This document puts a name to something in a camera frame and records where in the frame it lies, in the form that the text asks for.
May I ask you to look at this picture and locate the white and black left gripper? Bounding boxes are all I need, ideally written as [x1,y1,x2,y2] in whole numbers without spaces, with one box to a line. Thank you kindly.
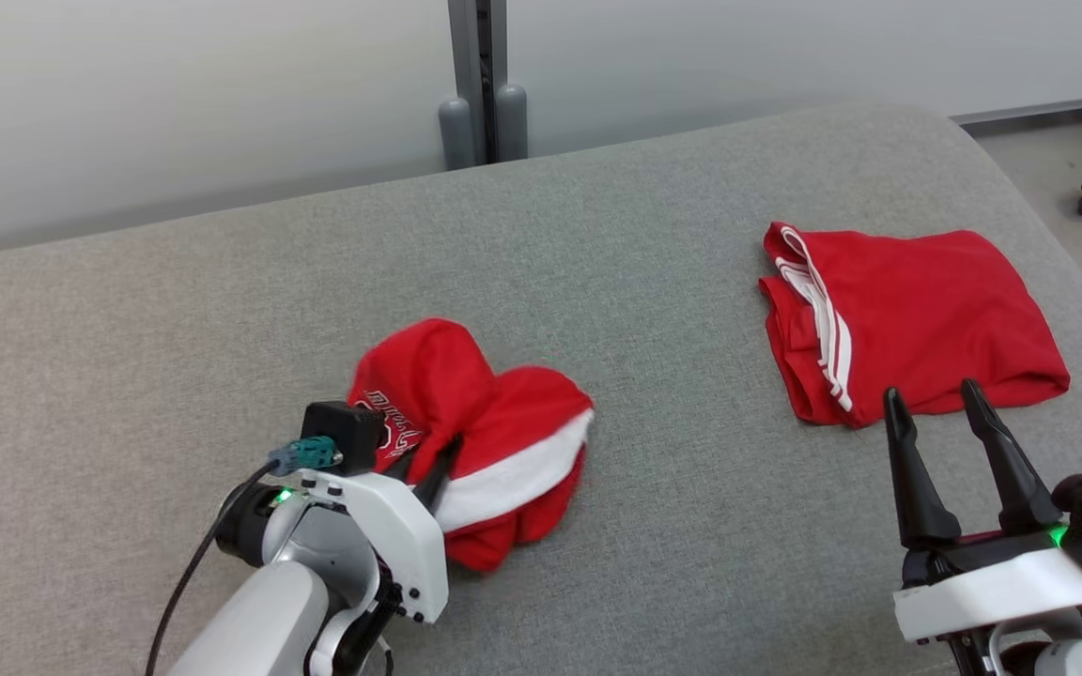
[301,437,463,625]

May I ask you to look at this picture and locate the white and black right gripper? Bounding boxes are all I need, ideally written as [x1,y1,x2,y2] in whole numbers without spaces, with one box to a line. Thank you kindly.
[883,378,1082,645]

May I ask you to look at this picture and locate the red shorts with white stripe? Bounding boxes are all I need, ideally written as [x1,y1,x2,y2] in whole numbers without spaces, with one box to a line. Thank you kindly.
[347,317,595,574]

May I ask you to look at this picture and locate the red basketball jersey number 23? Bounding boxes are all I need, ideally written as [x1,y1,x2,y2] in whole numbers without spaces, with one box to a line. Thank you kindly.
[757,222,1072,429]

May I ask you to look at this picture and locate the black cable with teal connector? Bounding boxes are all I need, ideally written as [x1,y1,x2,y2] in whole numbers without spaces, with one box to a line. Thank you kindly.
[145,437,343,676]

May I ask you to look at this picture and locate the grey metal partition post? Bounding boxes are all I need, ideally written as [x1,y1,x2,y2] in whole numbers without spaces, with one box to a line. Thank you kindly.
[436,0,531,172]

